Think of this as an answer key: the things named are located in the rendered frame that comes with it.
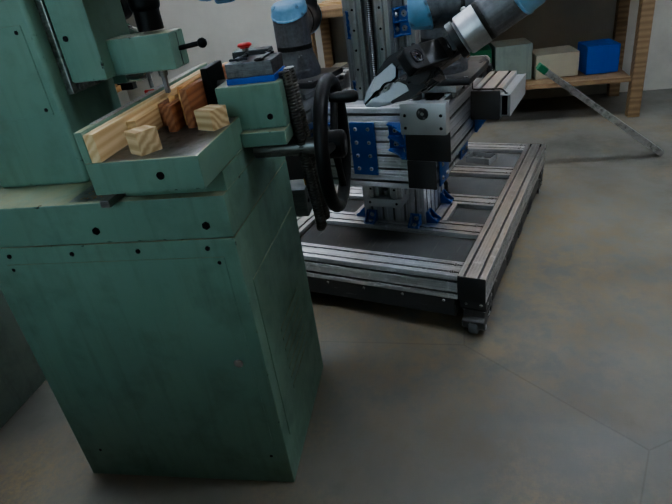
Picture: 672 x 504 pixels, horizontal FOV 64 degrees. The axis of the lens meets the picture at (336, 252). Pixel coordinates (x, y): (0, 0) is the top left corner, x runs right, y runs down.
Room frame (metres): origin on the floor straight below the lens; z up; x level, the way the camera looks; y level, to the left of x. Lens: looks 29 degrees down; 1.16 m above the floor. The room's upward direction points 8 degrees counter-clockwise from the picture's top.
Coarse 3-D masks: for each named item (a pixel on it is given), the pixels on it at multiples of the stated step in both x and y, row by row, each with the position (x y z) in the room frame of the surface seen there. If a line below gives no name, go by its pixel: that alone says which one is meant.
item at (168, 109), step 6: (174, 102) 1.08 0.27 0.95; (168, 108) 1.05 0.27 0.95; (174, 108) 1.07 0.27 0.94; (180, 108) 1.09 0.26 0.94; (168, 114) 1.06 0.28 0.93; (174, 114) 1.06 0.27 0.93; (180, 114) 1.08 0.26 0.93; (168, 120) 1.06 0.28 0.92; (174, 120) 1.05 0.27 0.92; (180, 120) 1.08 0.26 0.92; (168, 126) 1.06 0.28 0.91; (174, 126) 1.05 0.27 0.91; (180, 126) 1.07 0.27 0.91
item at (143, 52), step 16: (144, 32) 1.22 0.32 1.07; (160, 32) 1.17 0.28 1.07; (176, 32) 1.19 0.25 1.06; (112, 48) 1.18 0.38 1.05; (128, 48) 1.17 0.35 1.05; (144, 48) 1.16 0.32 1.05; (160, 48) 1.16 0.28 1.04; (176, 48) 1.17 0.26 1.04; (128, 64) 1.17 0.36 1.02; (144, 64) 1.16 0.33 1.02; (160, 64) 1.16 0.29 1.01; (176, 64) 1.15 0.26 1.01
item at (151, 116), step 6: (150, 108) 1.11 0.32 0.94; (156, 108) 1.11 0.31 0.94; (138, 114) 1.07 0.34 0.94; (144, 114) 1.06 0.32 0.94; (150, 114) 1.08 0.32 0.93; (156, 114) 1.10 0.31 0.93; (132, 120) 1.03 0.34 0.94; (138, 120) 1.03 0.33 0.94; (144, 120) 1.05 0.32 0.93; (150, 120) 1.07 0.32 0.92; (156, 120) 1.09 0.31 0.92; (132, 126) 1.02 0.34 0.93; (138, 126) 1.03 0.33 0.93; (156, 126) 1.09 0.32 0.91; (162, 126) 1.11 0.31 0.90
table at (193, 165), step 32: (160, 128) 1.10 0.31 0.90; (192, 128) 1.06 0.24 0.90; (224, 128) 1.03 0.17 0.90; (288, 128) 1.09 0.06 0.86; (128, 160) 0.91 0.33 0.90; (160, 160) 0.90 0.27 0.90; (192, 160) 0.88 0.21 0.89; (224, 160) 0.98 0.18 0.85; (96, 192) 0.93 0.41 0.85; (128, 192) 0.91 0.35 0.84
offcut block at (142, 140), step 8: (136, 128) 0.96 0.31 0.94; (144, 128) 0.95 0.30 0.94; (152, 128) 0.94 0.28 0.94; (128, 136) 0.94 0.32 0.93; (136, 136) 0.92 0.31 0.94; (144, 136) 0.93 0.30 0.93; (152, 136) 0.94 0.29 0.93; (128, 144) 0.95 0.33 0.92; (136, 144) 0.92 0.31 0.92; (144, 144) 0.93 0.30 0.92; (152, 144) 0.94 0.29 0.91; (160, 144) 0.95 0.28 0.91; (136, 152) 0.93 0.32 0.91; (144, 152) 0.93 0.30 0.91; (152, 152) 0.94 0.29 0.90
